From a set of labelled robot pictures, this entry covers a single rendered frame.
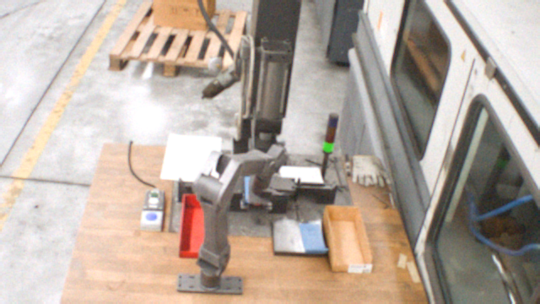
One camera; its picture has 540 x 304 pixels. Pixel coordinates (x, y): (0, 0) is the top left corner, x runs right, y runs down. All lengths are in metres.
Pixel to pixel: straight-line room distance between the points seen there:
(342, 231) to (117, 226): 0.76
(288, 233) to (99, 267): 0.62
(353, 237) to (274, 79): 0.62
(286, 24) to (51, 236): 1.99
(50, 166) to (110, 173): 1.63
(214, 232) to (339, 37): 3.63
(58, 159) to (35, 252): 0.84
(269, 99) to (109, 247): 0.69
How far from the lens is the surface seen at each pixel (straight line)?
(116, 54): 4.90
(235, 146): 2.02
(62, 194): 3.67
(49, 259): 3.27
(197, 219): 2.09
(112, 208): 2.14
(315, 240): 2.03
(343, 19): 5.08
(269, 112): 1.92
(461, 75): 2.08
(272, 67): 1.84
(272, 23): 1.87
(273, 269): 1.94
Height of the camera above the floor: 2.27
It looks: 35 degrees down
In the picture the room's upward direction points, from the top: 7 degrees clockwise
